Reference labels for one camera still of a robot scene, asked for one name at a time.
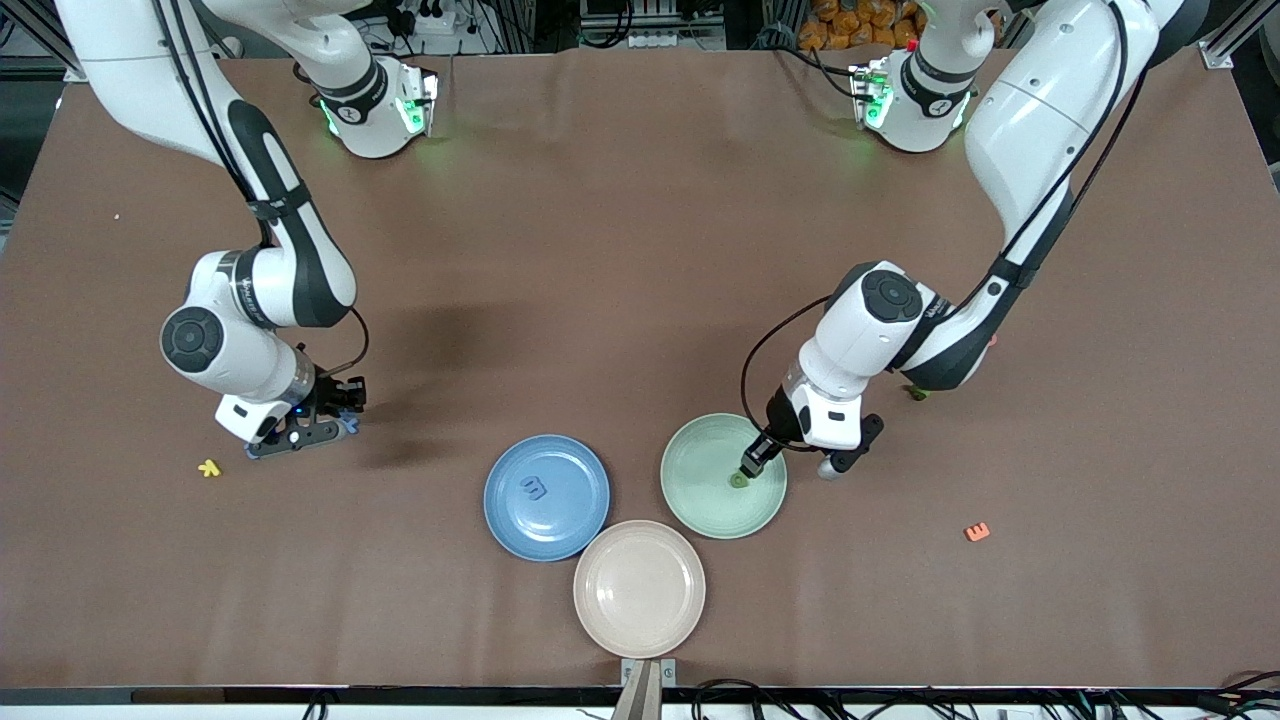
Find beige round plate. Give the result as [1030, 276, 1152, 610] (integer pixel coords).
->
[573, 520, 707, 660]

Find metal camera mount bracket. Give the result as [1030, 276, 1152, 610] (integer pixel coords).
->
[612, 657, 678, 720]

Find brown table cover sheet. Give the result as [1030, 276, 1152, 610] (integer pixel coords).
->
[0, 45, 1280, 691]

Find pale green round plate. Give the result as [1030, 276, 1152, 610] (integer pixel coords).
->
[660, 413, 788, 541]

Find blue round plate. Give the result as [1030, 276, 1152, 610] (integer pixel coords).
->
[483, 434, 611, 563]

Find red and black cables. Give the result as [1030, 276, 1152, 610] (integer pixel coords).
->
[1195, 668, 1280, 716]

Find pile of orange fruit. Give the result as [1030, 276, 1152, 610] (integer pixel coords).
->
[800, 0, 923, 51]

